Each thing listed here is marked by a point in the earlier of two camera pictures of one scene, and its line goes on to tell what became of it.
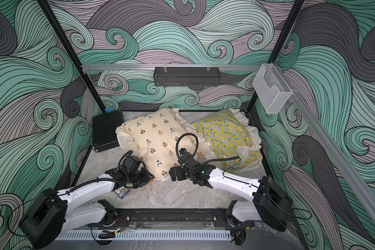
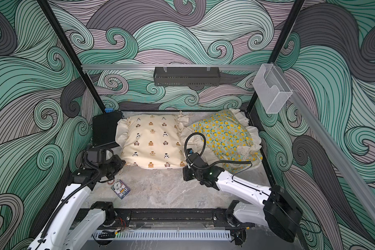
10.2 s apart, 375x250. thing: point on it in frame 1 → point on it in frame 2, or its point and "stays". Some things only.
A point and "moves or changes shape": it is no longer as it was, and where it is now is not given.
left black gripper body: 139,178 → 110,167
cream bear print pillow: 158,138 moves or changes shape
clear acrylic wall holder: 271,88 stays
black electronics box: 104,126 stays
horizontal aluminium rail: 116,66 stays
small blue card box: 122,192 stays
